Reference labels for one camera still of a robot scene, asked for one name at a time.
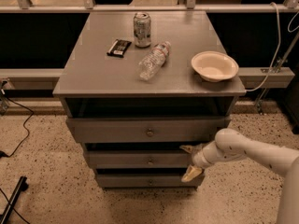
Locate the metal railing frame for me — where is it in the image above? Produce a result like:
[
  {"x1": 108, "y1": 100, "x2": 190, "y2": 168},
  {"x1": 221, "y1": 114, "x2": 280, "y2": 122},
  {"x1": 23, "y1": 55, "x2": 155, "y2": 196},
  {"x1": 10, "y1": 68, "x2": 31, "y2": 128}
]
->
[{"x1": 0, "y1": 0, "x2": 299, "y2": 15}]

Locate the grey bottom drawer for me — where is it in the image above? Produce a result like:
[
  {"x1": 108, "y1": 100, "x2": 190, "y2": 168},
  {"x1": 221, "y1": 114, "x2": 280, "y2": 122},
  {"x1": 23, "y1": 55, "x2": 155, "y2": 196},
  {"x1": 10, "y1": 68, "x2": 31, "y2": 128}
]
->
[{"x1": 95, "y1": 174, "x2": 205, "y2": 188}]

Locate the metal stand right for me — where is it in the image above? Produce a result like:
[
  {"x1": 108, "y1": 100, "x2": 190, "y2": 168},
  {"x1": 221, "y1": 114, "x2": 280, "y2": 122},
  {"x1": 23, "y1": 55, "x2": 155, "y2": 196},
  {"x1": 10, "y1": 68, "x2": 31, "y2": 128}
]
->
[{"x1": 254, "y1": 32, "x2": 299, "y2": 115}]

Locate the grey top drawer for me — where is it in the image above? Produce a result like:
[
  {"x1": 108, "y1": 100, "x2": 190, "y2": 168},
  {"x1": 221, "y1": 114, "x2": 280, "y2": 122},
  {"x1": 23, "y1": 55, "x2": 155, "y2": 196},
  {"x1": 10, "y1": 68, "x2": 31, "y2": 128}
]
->
[{"x1": 66, "y1": 116, "x2": 231, "y2": 143}]

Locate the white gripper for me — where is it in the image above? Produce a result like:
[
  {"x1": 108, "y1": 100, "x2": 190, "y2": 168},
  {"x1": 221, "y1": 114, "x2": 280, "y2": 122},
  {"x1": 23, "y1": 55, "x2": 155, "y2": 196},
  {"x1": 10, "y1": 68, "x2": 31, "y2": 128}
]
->
[{"x1": 179, "y1": 143, "x2": 215, "y2": 183}]

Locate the grey wooden drawer cabinet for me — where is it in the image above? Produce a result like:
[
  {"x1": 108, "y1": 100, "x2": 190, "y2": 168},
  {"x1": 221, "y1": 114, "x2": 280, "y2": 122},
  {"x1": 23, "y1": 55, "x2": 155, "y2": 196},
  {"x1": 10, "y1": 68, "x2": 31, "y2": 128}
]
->
[{"x1": 53, "y1": 10, "x2": 245, "y2": 177}]

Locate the black floor cable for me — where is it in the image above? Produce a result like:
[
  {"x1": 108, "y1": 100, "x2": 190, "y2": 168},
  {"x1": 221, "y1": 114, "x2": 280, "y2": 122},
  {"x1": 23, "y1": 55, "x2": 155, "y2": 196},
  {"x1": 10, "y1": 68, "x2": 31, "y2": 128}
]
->
[{"x1": 0, "y1": 89, "x2": 35, "y2": 159}]

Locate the black metal floor bar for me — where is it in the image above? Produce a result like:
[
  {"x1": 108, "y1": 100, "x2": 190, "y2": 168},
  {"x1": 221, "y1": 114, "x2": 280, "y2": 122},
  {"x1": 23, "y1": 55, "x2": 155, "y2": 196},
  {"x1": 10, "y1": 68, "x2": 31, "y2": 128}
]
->
[{"x1": 0, "y1": 176, "x2": 28, "y2": 224}]

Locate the white cable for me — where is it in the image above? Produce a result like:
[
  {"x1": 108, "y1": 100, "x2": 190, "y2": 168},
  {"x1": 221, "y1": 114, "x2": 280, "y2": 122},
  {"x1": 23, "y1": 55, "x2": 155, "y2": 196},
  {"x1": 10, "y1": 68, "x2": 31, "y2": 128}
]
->
[{"x1": 245, "y1": 2, "x2": 299, "y2": 93}]

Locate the black snack bar wrapper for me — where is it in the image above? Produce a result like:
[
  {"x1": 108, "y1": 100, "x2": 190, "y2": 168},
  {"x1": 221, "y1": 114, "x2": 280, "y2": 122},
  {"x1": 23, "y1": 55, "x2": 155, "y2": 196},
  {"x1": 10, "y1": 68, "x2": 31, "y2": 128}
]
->
[{"x1": 107, "y1": 39, "x2": 132, "y2": 58}]

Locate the white bowl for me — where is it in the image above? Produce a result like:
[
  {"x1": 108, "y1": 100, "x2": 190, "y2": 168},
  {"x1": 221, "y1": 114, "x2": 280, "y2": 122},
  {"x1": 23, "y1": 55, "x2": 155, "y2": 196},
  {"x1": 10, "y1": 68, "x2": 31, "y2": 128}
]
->
[{"x1": 191, "y1": 51, "x2": 239, "y2": 82}]

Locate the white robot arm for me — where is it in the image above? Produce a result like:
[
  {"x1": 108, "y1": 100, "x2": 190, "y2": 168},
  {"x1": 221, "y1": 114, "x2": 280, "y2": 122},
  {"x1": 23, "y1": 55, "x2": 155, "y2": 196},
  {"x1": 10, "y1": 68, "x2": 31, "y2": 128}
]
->
[{"x1": 180, "y1": 128, "x2": 299, "y2": 224}]

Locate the grey drawer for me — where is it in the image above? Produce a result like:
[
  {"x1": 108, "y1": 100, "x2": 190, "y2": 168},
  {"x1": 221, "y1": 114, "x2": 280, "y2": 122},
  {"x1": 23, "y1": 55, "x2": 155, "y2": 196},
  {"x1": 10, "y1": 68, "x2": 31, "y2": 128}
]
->
[
  {"x1": 66, "y1": 116, "x2": 231, "y2": 143},
  {"x1": 95, "y1": 174, "x2": 205, "y2": 188},
  {"x1": 84, "y1": 150, "x2": 192, "y2": 169}
]

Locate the clear plastic water bottle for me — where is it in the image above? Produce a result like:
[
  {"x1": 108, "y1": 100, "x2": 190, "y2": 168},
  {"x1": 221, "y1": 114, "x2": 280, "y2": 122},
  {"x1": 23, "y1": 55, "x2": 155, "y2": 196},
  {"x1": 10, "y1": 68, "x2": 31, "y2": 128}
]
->
[{"x1": 138, "y1": 41, "x2": 171, "y2": 81}]

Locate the silver soda can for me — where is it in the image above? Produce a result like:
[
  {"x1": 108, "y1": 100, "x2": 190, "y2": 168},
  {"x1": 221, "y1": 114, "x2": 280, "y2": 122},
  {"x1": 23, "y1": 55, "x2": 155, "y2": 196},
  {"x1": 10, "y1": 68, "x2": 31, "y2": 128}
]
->
[{"x1": 134, "y1": 12, "x2": 151, "y2": 48}]

